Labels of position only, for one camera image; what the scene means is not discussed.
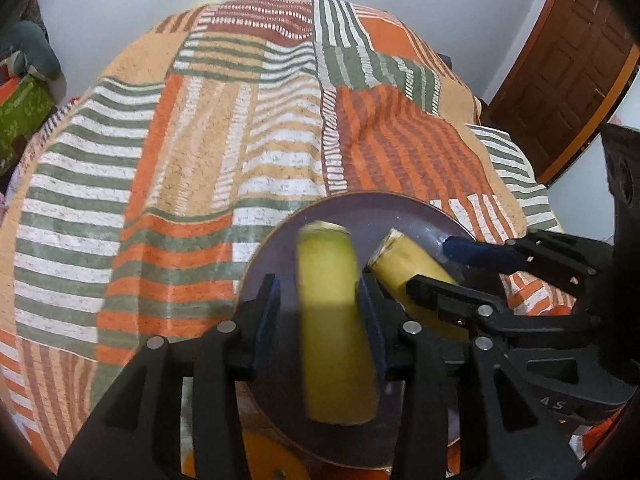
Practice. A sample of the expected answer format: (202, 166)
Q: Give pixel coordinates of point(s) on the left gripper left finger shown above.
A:
(134, 431)

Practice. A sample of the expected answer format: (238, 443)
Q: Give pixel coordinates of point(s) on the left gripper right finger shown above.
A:
(505, 433)

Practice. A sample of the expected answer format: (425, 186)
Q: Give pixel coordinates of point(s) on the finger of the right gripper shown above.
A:
(448, 310)
(562, 260)

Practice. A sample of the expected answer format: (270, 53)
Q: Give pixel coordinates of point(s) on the yellow corn cob long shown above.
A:
(338, 375)

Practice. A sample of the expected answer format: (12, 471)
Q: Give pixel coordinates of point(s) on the large orange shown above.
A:
(270, 460)

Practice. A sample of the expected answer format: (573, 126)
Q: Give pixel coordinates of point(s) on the purple round plate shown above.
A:
(278, 390)

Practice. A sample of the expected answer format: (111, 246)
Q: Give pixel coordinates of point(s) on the wooden door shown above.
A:
(574, 68)

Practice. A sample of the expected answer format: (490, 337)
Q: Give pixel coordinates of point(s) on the striped patchwork bedspread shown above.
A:
(147, 202)

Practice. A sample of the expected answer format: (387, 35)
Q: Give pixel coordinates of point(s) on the green storage box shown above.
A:
(25, 105)

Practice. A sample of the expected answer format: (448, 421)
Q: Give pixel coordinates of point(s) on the grey plush shark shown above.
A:
(25, 50)

